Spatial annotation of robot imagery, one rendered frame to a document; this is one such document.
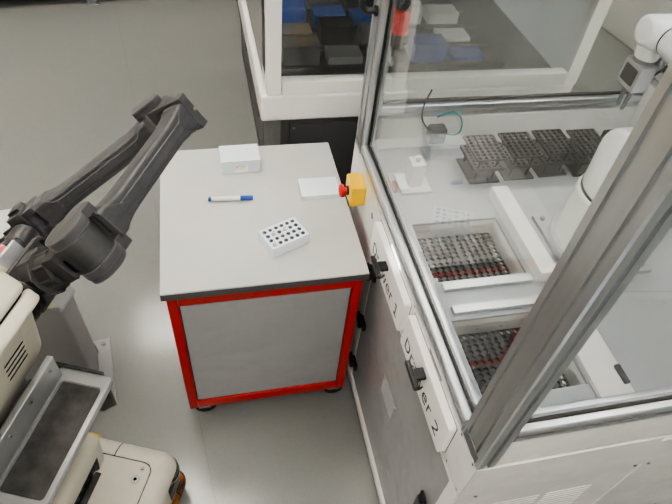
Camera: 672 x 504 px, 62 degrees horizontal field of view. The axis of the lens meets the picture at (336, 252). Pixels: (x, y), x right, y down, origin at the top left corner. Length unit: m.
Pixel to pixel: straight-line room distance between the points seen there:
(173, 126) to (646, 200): 0.84
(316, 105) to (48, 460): 1.43
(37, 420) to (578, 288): 0.88
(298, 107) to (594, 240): 1.47
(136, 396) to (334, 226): 1.04
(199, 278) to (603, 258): 1.13
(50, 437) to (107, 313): 1.49
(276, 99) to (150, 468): 1.24
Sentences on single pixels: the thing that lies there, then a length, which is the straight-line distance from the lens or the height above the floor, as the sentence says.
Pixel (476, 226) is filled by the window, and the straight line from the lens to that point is 1.03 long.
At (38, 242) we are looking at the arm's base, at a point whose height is 1.21.
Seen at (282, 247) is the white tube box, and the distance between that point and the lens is 1.62.
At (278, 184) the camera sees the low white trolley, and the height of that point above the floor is 0.76.
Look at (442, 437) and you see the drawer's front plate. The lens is 1.25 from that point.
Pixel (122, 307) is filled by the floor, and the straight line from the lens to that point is 2.55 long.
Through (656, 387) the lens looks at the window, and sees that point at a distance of 1.15.
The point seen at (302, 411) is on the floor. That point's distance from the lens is 2.21.
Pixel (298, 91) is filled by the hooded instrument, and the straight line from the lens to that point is 2.01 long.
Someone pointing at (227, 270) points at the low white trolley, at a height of 0.76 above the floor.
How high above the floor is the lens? 1.98
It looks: 47 degrees down
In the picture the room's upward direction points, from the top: 7 degrees clockwise
